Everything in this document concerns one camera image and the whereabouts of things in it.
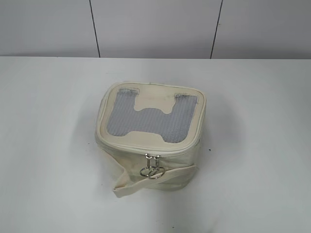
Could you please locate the silver zipper pull ring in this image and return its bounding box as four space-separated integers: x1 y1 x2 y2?
148 154 166 180
139 154 153 177

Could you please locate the cream canvas zipper bag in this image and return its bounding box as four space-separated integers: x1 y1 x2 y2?
95 82 207 198

